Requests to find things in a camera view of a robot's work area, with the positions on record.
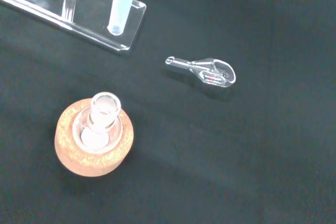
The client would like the clear acrylic funnel stand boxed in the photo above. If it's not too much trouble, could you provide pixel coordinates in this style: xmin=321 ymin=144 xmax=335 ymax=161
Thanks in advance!
xmin=0 ymin=0 xmax=147 ymax=52

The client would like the glass weighing funnel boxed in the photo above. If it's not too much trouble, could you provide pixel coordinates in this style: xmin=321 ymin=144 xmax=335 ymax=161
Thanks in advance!
xmin=165 ymin=56 xmax=237 ymax=88

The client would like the glass round-bottom flask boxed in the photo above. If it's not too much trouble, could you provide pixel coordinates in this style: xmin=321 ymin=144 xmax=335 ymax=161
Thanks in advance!
xmin=72 ymin=91 xmax=123 ymax=153

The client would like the black bench cloth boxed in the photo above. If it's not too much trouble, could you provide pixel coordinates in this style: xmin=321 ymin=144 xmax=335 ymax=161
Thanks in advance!
xmin=0 ymin=0 xmax=336 ymax=224

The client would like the cork ring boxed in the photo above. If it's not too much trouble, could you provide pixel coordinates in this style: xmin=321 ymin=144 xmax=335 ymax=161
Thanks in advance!
xmin=54 ymin=98 xmax=135 ymax=178

